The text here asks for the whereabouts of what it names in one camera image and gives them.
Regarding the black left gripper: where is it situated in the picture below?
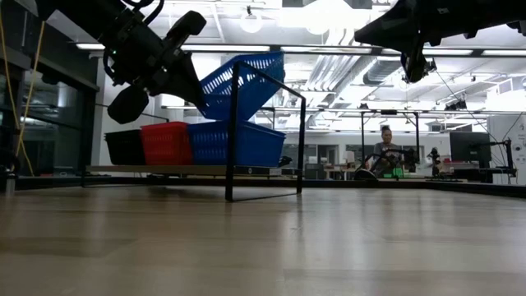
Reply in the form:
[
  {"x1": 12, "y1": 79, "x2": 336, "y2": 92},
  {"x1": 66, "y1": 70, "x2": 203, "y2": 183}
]
[{"x1": 102, "y1": 10, "x2": 207, "y2": 124}]

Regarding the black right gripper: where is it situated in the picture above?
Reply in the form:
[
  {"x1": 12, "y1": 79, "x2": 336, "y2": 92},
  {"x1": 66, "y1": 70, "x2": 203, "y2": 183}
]
[{"x1": 353, "y1": 0, "x2": 453, "y2": 83}]

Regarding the red plastic basket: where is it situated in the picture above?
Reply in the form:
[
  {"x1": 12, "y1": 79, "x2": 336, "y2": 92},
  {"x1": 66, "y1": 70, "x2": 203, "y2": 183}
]
[{"x1": 141, "y1": 120, "x2": 193, "y2": 166}]

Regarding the blue plastic basket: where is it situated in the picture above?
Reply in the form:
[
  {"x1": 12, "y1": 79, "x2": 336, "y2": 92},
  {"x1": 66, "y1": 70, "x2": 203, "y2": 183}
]
[
  {"x1": 198, "y1": 50, "x2": 286, "y2": 123},
  {"x1": 187, "y1": 120, "x2": 287, "y2": 168}
]

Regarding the black plastic basket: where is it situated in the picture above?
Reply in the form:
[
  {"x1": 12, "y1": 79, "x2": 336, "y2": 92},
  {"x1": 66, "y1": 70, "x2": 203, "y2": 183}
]
[{"x1": 104, "y1": 128, "x2": 145, "y2": 166}]

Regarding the long ceiling light strip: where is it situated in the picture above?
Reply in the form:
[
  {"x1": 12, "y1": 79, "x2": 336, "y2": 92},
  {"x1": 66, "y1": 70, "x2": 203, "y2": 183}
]
[{"x1": 75, "y1": 42, "x2": 526, "y2": 58}]

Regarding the round white ceiling lamp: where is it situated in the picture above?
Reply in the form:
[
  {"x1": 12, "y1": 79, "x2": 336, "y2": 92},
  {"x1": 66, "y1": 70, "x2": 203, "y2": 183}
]
[{"x1": 240, "y1": 6, "x2": 264, "y2": 34}]

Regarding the black ceiling spotlight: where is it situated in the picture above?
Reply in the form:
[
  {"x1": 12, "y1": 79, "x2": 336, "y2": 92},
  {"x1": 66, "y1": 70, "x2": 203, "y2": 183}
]
[{"x1": 443, "y1": 98, "x2": 468, "y2": 112}]

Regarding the person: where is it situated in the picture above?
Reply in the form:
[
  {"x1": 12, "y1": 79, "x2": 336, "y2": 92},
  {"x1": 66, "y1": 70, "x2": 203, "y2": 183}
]
[{"x1": 371, "y1": 125, "x2": 404, "y2": 168}]

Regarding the black computer monitor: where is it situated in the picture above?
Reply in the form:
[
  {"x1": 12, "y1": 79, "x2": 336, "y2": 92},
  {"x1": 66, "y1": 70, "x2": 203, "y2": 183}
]
[{"x1": 449, "y1": 131, "x2": 493, "y2": 169}]

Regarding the silver ventilation duct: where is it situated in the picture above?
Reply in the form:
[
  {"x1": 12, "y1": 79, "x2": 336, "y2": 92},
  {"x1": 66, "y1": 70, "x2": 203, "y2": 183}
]
[{"x1": 362, "y1": 40, "x2": 412, "y2": 86}]

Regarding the black background table frame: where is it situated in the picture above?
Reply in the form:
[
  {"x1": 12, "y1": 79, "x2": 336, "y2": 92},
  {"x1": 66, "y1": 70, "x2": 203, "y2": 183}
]
[{"x1": 360, "y1": 109, "x2": 421, "y2": 165}]

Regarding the wooden shelf with black frame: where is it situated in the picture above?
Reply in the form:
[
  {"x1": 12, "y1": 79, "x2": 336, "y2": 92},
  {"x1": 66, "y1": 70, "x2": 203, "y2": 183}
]
[{"x1": 81, "y1": 60, "x2": 307, "y2": 202}]

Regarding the black aluminium table frame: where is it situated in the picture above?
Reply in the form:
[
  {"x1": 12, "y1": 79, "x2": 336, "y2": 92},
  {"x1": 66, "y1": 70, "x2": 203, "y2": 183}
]
[{"x1": 0, "y1": 174, "x2": 526, "y2": 195}]

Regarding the yellow cable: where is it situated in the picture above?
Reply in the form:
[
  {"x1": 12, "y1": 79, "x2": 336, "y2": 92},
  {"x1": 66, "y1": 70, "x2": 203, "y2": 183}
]
[{"x1": 0, "y1": 0, "x2": 49, "y2": 178}]

